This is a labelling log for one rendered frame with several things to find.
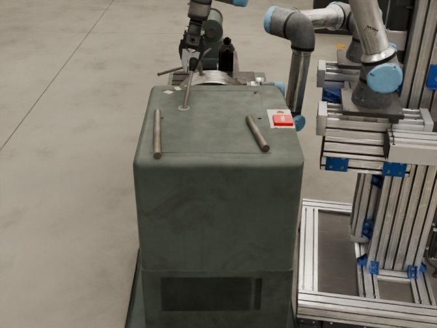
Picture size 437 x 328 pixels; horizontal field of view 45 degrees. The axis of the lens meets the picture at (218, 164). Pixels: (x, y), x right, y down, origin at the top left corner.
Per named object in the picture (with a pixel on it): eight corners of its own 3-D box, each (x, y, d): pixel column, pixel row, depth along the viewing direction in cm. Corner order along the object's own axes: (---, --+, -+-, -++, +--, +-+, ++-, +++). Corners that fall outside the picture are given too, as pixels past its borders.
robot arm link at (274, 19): (361, 32, 249) (283, 42, 215) (335, 25, 259) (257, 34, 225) (367, 6, 244) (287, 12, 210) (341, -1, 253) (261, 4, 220)
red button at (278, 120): (292, 128, 165) (293, 122, 164) (274, 128, 165) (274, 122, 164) (291, 120, 171) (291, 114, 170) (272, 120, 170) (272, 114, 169)
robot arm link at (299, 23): (328, 17, 210) (307, 130, 232) (306, 11, 217) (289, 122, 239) (309, 19, 203) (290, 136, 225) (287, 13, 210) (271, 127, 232)
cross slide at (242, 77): (256, 92, 271) (256, 84, 268) (172, 92, 270) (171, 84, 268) (253, 79, 286) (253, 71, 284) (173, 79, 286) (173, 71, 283)
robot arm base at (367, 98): (389, 94, 211) (393, 70, 205) (393, 110, 198) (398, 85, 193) (350, 91, 213) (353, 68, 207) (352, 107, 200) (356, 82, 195)
